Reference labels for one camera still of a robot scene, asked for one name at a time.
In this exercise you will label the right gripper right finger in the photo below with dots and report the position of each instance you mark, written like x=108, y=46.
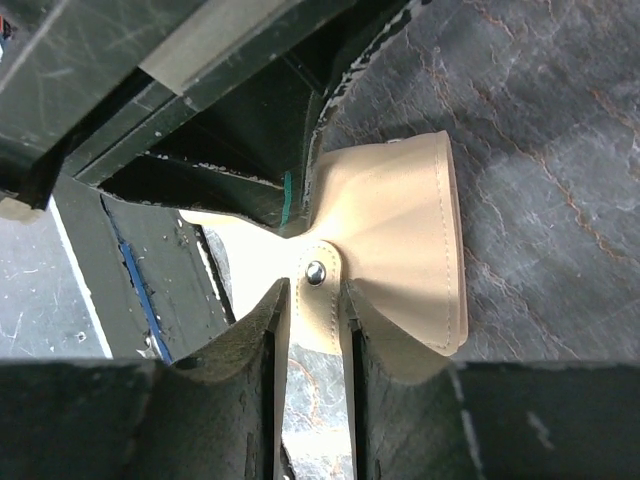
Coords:
x=416, y=414

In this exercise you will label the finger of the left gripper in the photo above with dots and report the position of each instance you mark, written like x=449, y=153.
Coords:
x=158, y=180

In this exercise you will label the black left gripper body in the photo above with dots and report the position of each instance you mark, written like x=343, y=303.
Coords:
x=89, y=86

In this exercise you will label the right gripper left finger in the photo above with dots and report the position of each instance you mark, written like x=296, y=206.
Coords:
x=215, y=414

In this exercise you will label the beige leather card holder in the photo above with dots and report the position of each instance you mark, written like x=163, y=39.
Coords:
x=385, y=216

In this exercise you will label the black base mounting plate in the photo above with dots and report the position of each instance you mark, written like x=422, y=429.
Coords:
x=151, y=280

